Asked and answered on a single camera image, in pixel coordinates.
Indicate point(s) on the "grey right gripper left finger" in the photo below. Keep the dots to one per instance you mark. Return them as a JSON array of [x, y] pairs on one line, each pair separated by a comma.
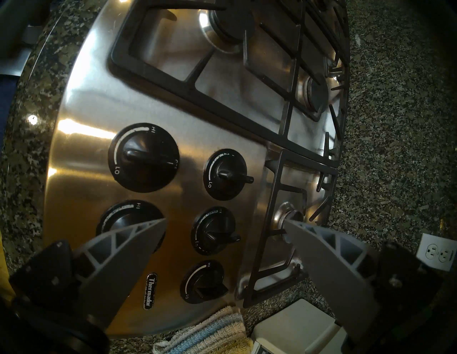
[[107, 278]]

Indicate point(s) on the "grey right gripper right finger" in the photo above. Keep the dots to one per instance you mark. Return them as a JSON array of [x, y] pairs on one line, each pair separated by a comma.
[[335, 278]]

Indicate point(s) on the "large black stove knob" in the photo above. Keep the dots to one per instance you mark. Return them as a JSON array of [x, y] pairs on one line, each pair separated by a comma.
[[142, 157], [119, 216]]

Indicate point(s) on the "small black stove knob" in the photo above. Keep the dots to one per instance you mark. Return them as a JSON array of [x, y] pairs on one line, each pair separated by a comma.
[[203, 282], [225, 175], [213, 231]]

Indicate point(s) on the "white kitchen appliance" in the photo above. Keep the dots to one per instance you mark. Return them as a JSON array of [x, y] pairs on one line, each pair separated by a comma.
[[294, 323]]

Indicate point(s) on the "small black capped gas burner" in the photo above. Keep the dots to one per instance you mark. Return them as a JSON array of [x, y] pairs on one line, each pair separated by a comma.
[[288, 212]]

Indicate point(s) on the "narrow black cast iron grate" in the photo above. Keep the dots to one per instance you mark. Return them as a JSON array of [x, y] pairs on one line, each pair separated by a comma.
[[260, 232]]

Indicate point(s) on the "striped blue yellow dish towel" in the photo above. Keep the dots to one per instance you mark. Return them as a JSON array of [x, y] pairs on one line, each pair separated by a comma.
[[207, 333]]

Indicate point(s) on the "stainless steel gas cooktop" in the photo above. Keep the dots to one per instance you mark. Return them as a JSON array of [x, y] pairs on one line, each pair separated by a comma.
[[89, 107]]

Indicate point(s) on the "dark blue cloth cover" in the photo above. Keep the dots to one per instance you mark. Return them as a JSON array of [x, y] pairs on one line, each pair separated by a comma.
[[5, 125]]

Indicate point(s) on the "wide black cast iron grate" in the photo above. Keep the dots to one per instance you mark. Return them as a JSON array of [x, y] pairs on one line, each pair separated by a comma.
[[210, 103]]

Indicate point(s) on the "white wall power outlet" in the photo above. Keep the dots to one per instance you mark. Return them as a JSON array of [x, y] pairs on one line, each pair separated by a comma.
[[437, 251]]

